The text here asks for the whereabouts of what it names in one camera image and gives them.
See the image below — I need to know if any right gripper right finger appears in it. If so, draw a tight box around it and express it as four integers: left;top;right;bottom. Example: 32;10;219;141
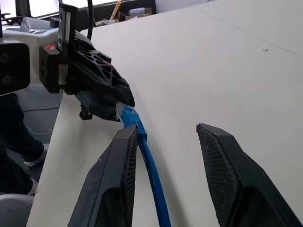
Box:
196;122;303;227

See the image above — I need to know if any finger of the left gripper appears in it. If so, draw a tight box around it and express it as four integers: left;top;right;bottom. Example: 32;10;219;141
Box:
68;30;136;107
76;90;122;122

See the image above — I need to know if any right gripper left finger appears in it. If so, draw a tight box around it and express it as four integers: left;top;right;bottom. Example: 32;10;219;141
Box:
67;125;139;227

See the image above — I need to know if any person's dark trouser leg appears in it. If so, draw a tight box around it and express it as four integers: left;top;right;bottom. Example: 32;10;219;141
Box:
0;93;45;166

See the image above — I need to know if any silver robot body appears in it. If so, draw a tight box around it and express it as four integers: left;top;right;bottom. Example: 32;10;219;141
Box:
0;193;35;227

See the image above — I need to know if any yellow folded sign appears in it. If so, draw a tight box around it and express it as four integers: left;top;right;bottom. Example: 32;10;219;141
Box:
110;0;122;24

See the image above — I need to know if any blue ethernet cable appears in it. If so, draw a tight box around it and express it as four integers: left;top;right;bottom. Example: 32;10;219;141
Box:
115;103;172;227

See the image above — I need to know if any person's grey shoe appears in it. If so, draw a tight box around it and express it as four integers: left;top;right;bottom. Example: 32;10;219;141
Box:
23;143;50;169

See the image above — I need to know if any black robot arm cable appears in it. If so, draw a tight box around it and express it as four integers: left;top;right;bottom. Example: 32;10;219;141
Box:
86;0;96;41

